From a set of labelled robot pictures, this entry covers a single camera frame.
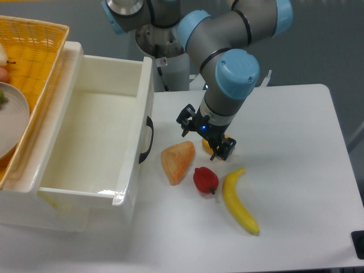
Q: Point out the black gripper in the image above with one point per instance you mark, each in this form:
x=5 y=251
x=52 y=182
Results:
x=189 y=120

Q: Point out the red pepper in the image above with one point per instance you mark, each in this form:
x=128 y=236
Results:
x=206 y=181

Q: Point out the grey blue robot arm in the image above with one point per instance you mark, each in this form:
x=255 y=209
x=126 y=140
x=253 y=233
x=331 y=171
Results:
x=216 y=46

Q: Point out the small yellow fruit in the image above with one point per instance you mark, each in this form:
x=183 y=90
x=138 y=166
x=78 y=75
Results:
x=206 y=146

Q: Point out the orange fruit wedge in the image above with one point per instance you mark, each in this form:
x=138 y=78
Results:
x=176 y=160

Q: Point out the yellow banana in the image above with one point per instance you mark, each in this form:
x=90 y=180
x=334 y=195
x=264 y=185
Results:
x=235 y=206

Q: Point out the white plastic drawer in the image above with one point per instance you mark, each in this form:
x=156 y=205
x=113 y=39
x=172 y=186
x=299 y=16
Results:
x=95 y=158

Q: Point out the black table corner object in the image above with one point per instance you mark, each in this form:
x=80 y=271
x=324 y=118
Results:
x=358 y=242

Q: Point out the yellow woven basket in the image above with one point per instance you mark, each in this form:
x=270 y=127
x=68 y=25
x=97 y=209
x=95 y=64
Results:
x=36 y=47

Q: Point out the white round plate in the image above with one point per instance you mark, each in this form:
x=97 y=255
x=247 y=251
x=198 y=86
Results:
x=14 y=118

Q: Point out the white drawer cabinet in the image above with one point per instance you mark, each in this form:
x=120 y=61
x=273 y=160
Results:
x=21 y=203

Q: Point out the green grapes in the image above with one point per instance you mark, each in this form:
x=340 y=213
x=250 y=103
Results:
x=3 y=98

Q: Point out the pink peach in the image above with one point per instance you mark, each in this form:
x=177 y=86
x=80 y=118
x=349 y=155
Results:
x=4 y=75

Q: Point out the white pear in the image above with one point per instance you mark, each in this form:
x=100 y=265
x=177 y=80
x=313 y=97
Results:
x=4 y=59

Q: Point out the black drawer handle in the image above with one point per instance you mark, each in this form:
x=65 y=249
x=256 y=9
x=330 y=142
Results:
x=149 y=140

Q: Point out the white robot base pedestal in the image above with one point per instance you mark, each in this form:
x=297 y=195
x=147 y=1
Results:
x=171 y=65

